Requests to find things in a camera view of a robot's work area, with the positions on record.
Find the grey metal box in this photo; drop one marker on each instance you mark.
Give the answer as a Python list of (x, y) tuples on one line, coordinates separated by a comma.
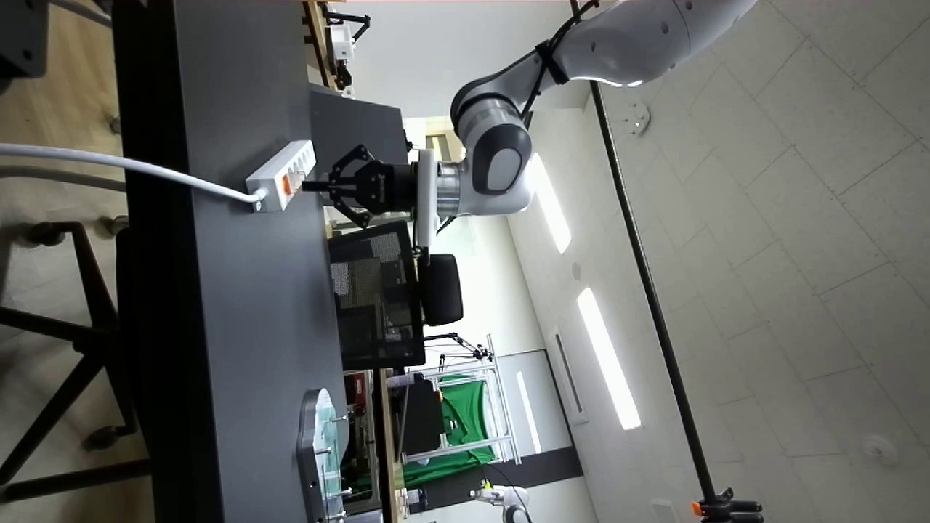
[(19, 33)]

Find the black office chair back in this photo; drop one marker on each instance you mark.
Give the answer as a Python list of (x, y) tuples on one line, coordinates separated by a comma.
[(442, 287)]

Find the black box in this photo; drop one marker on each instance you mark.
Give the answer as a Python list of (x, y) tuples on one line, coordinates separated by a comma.
[(352, 120)]

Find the clear plastic container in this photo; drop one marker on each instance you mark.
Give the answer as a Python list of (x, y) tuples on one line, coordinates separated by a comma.
[(321, 453)]

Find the black monitor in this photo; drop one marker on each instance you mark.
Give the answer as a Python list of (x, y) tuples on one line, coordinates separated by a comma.
[(374, 300)]

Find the white metal frame rack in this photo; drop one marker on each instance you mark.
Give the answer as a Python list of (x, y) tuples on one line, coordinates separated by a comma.
[(499, 408)]

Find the black pole with clamp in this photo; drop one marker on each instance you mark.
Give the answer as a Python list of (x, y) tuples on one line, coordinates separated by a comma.
[(659, 300)]

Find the green box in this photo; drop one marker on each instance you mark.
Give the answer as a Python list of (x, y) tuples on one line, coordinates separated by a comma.
[(465, 424)]

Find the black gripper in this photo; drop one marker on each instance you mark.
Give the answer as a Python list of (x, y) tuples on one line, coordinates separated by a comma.
[(396, 187)]

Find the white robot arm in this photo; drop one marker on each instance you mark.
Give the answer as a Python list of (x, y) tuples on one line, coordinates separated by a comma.
[(629, 37)]

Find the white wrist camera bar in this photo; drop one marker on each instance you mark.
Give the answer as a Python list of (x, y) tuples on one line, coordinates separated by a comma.
[(425, 206)]

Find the white power strip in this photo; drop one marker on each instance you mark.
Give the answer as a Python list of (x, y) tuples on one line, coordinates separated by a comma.
[(287, 173)]

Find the long ceiling light strip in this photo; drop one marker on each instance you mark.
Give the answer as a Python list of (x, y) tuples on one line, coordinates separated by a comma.
[(551, 203), (609, 357)]

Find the round white ceiling sensor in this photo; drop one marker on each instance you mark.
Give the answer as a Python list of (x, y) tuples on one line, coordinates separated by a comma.
[(638, 117)]

